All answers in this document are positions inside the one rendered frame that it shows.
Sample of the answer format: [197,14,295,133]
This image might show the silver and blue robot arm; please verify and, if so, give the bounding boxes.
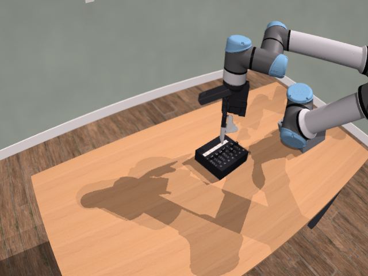
[198,21,368,148]

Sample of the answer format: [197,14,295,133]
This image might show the black lighting desk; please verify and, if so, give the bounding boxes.
[195,135,249,180]

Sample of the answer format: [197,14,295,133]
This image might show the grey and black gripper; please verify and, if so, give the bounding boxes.
[220,80,250,144]

